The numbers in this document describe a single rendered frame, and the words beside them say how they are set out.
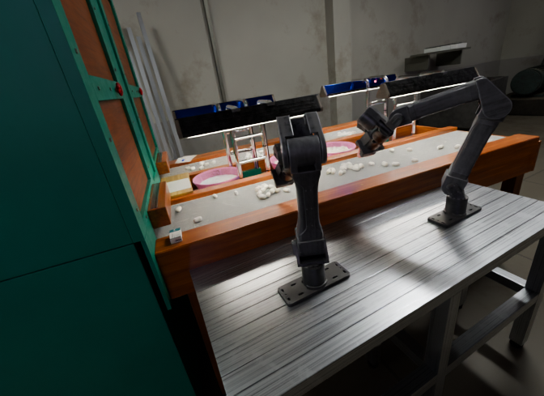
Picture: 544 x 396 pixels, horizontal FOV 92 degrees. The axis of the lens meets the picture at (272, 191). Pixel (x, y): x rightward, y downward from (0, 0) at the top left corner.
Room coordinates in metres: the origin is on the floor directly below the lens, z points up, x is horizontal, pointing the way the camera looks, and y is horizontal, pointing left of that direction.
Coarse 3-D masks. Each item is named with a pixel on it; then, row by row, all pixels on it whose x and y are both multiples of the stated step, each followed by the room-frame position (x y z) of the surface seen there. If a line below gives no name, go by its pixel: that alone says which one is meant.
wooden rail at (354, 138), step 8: (400, 128) 1.89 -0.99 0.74; (408, 128) 1.91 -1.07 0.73; (352, 136) 1.78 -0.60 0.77; (360, 136) 1.78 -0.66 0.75; (400, 136) 1.89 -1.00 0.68; (344, 144) 1.75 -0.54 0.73; (264, 160) 1.57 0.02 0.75; (208, 168) 1.51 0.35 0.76; (248, 168) 1.54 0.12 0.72; (264, 168) 1.57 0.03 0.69; (272, 168) 1.59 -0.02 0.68; (192, 176) 1.44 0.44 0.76; (208, 176) 1.47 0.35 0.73; (192, 184) 1.44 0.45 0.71
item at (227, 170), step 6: (216, 168) 1.48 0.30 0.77; (222, 168) 1.48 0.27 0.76; (228, 168) 1.47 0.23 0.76; (234, 168) 1.45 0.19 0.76; (198, 174) 1.41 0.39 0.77; (204, 174) 1.44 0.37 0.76; (228, 174) 1.46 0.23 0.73; (234, 174) 1.44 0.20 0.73; (198, 180) 1.39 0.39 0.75; (204, 180) 1.42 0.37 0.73; (228, 180) 1.24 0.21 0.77; (234, 180) 1.27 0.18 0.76; (198, 186) 1.26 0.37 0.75; (204, 186) 1.24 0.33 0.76
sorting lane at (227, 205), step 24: (408, 144) 1.48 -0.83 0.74; (432, 144) 1.41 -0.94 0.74; (456, 144) 1.35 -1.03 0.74; (336, 168) 1.25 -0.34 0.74; (360, 168) 1.20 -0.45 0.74; (384, 168) 1.16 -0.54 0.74; (240, 192) 1.13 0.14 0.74; (264, 192) 1.09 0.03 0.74; (288, 192) 1.05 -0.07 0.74; (192, 216) 0.95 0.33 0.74; (216, 216) 0.92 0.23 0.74
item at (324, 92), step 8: (368, 80) 1.96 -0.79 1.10; (376, 80) 1.97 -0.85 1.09; (384, 80) 1.99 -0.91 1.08; (392, 80) 2.00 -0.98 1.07; (328, 88) 1.86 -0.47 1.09; (336, 88) 1.87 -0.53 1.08; (344, 88) 1.88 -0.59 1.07; (352, 88) 1.89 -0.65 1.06; (360, 88) 1.91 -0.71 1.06; (320, 96) 1.89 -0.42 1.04; (328, 96) 1.84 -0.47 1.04
